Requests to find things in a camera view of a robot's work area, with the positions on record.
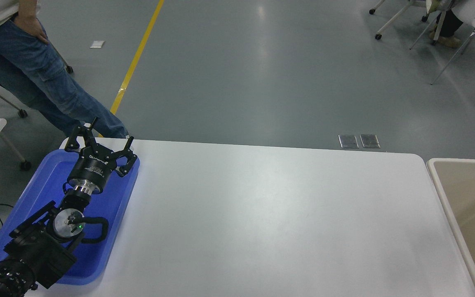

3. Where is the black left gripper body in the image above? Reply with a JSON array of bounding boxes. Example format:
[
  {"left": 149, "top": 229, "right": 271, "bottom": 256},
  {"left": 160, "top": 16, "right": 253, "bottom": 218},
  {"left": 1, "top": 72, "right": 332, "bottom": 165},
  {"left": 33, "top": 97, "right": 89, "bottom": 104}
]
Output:
[{"left": 67, "top": 145, "right": 119, "bottom": 194}]

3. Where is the person's hand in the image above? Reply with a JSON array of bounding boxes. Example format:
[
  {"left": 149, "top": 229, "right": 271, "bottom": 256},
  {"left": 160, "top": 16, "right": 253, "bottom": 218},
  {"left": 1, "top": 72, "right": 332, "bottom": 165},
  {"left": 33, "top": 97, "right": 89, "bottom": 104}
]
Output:
[{"left": 17, "top": 15, "right": 49, "bottom": 45}]

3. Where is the large pale bin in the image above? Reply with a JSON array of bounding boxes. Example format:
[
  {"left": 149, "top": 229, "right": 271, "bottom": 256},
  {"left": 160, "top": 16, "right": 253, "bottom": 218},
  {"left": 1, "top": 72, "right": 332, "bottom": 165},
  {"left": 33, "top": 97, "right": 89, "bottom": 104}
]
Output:
[{"left": 426, "top": 158, "right": 475, "bottom": 297}]

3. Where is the blue plastic tray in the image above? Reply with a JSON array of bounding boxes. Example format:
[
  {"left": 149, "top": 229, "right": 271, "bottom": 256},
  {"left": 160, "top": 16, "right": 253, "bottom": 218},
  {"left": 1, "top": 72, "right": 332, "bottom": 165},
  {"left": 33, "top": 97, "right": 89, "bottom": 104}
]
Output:
[{"left": 0, "top": 148, "right": 141, "bottom": 286}]

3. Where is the standing person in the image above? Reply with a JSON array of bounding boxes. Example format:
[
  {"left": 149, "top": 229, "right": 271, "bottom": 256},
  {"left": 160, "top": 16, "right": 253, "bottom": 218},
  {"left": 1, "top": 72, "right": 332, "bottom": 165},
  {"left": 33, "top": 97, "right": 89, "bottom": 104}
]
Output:
[{"left": 0, "top": 0, "right": 130, "bottom": 139}]

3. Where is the metal floor plate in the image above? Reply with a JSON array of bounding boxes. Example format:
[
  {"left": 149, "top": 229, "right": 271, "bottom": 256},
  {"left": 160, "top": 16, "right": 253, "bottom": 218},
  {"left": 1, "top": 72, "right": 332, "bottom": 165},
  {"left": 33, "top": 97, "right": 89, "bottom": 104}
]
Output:
[
  {"left": 360, "top": 134, "right": 381, "bottom": 149},
  {"left": 339, "top": 134, "right": 359, "bottom": 149}
]

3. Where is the seated person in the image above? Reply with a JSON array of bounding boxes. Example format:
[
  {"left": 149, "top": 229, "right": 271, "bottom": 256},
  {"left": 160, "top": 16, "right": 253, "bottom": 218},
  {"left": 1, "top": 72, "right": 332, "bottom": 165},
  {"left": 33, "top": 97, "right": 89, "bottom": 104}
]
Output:
[{"left": 426, "top": 0, "right": 475, "bottom": 47}]

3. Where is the grey wheeled chair frame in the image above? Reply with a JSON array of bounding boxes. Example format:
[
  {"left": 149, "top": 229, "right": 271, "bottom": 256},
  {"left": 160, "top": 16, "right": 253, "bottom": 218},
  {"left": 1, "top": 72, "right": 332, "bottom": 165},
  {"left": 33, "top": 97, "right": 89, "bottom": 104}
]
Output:
[{"left": 0, "top": 62, "right": 74, "bottom": 119}]

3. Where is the white wheeled frame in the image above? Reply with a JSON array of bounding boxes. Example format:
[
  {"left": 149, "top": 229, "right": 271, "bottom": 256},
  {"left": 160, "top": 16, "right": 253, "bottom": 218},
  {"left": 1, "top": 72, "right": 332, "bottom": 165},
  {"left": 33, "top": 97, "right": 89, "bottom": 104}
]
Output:
[{"left": 369, "top": 0, "right": 432, "bottom": 40}]

